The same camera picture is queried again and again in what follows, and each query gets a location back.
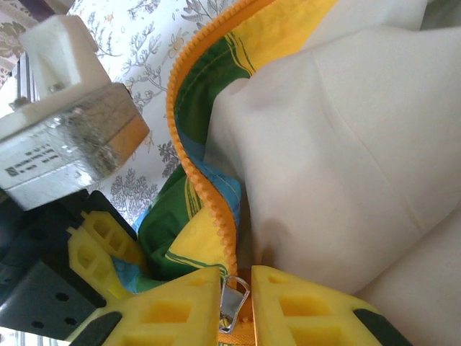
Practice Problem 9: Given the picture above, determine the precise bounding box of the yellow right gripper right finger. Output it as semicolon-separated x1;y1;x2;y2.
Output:
250;265;415;346

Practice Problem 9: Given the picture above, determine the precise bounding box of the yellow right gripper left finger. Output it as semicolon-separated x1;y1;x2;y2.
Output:
68;266;223;346

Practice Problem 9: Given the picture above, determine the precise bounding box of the floral tablecloth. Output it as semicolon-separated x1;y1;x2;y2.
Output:
68;0;238;226

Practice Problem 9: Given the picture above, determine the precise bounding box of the silver zipper pull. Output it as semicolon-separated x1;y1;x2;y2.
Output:
218;274;251;334

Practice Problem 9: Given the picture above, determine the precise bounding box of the rainbow striped zip jacket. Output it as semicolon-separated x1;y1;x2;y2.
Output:
131;0;461;346

